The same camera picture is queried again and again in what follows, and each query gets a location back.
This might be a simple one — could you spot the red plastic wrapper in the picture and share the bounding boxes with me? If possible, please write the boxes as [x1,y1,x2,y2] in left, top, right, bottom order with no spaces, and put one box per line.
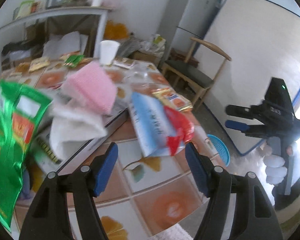
[164,106,194,156]

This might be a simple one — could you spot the white gloved right hand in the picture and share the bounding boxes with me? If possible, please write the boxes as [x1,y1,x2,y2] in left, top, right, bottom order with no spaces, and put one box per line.
[263,142,300,186]

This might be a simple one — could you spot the small green snack packet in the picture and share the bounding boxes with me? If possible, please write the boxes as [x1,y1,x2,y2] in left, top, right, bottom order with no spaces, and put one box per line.
[64,55,84,68]

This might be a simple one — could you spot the green snack bag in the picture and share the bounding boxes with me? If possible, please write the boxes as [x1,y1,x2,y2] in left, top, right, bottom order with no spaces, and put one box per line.
[0,80,52,230]

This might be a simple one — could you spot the pink sponge pack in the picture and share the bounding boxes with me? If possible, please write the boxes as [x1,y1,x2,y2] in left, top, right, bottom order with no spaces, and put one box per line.
[61,61,117,114]

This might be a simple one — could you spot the orange plastic bag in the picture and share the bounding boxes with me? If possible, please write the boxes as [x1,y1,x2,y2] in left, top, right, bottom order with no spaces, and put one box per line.
[103,20,129,40]

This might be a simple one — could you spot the clear plastic cup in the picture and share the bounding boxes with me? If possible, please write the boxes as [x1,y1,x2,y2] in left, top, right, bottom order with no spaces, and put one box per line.
[123,63,149,84]

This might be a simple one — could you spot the white cloth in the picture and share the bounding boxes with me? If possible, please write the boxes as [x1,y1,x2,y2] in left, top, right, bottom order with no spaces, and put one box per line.
[49,103,108,160]

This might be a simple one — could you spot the orange biscuit wrapper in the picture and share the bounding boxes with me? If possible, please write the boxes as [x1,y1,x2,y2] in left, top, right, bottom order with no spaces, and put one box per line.
[152,87,193,112]

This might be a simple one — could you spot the white paper cup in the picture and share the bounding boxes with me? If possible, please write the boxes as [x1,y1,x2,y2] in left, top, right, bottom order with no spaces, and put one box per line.
[100,40,120,65]

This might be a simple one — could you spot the green packet on shelf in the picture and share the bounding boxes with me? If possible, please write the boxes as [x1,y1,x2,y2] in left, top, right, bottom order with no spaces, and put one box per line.
[16,0,34,19]

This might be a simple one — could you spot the white mattress blue trim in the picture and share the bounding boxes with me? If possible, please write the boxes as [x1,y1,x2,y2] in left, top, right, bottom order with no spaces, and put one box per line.
[193,0,300,157]

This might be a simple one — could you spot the white shelf table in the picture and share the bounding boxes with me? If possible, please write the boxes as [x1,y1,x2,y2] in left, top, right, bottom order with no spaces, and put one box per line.
[0,6,114,69]

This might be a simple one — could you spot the yellow snack packet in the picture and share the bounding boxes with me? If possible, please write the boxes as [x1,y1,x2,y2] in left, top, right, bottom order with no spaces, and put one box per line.
[29,57,50,73]

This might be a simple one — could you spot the blue white tissue box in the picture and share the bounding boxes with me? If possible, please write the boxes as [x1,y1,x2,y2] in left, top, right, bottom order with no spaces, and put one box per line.
[129,92,185,158]

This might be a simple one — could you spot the blue plastic basket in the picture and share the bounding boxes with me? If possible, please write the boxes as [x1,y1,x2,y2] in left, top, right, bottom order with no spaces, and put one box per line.
[207,134,231,166]

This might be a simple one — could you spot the grey charging cable box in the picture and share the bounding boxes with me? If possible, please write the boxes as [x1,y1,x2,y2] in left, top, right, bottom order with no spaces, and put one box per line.
[26,89,128,175]

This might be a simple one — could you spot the wooden chair right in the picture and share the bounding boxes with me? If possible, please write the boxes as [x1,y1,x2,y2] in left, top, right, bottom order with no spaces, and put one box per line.
[161,37,232,106]

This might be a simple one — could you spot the grey refrigerator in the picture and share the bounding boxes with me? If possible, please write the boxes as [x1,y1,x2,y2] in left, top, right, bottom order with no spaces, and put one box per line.
[157,0,222,63]

